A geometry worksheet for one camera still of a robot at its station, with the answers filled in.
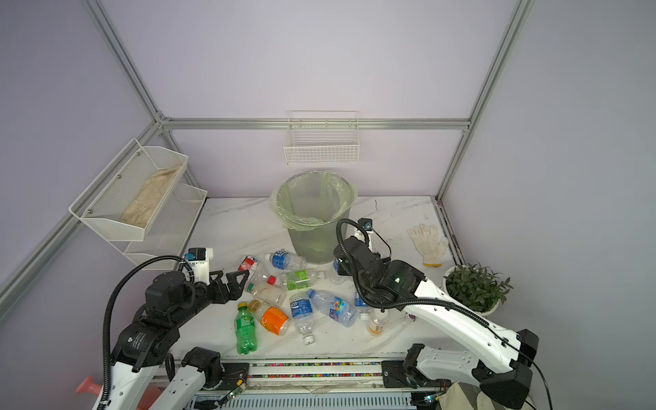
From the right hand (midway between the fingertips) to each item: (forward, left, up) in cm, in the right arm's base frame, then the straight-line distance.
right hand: (343, 251), depth 70 cm
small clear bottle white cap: (-14, -10, -16) cm, 23 cm away
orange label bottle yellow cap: (-11, +23, -22) cm, 34 cm away
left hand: (-6, +30, -3) cm, 31 cm away
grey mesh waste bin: (+18, +11, -22) cm, 30 cm away
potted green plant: (-6, -38, -10) cm, 40 cm away
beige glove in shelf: (+18, +62, +4) cm, 65 cm away
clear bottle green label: (+2, +15, -22) cm, 27 cm away
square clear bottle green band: (-1, +27, -27) cm, 38 cm away
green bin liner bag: (+30, +12, -9) cm, 34 cm away
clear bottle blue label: (-7, -7, -24) cm, 26 cm away
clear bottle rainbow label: (-8, +3, -21) cm, 23 cm away
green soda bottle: (-15, +30, -21) cm, 40 cm away
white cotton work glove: (+22, -35, -28) cm, 50 cm away
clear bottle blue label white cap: (+10, +22, -22) cm, 33 cm away
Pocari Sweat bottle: (-9, +14, -21) cm, 27 cm away
